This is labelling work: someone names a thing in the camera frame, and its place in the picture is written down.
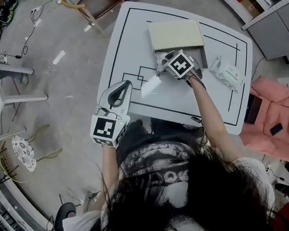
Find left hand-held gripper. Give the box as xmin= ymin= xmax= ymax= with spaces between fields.
xmin=84 ymin=79 xmax=140 ymax=151

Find wooden chair with brown seat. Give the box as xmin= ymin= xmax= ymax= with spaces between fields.
xmin=60 ymin=0 xmax=129 ymax=42

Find white printed t-shirt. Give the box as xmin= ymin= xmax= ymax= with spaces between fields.
xmin=54 ymin=129 xmax=279 ymax=231

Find dark flat box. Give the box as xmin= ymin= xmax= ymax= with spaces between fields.
xmin=242 ymin=93 xmax=266 ymax=125

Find grey box with cream lid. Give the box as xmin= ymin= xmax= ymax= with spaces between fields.
xmin=147 ymin=15 xmax=210 ymax=79

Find black phone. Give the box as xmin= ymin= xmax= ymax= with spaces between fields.
xmin=269 ymin=122 xmax=284 ymax=136

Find white green wipes packet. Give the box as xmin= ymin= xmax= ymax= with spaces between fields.
xmin=207 ymin=53 xmax=247 ymax=97

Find brown cardboard box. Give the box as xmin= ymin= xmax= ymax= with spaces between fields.
xmin=239 ymin=0 xmax=262 ymax=20

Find floral stool with yellow frame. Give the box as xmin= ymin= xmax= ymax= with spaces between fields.
xmin=0 ymin=121 xmax=66 ymax=186

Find pink jacket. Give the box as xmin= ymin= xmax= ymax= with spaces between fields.
xmin=233 ymin=72 xmax=289 ymax=169

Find person's black trousers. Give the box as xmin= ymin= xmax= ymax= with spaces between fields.
xmin=113 ymin=111 xmax=209 ymax=159

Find person's left forearm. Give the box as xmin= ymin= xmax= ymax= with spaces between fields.
xmin=97 ymin=140 xmax=124 ymax=199

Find black floor cable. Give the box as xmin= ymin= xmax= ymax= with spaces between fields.
xmin=3 ymin=10 xmax=47 ymax=61

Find person's right forearm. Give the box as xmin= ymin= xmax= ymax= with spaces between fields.
xmin=189 ymin=72 xmax=241 ymax=165

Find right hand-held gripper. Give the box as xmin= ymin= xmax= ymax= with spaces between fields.
xmin=155 ymin=47 xmax=198 ymax=82

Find grey metal cabinet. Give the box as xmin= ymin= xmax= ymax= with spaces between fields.
xmin=237 ymin=0 xmax=289 ymax=63

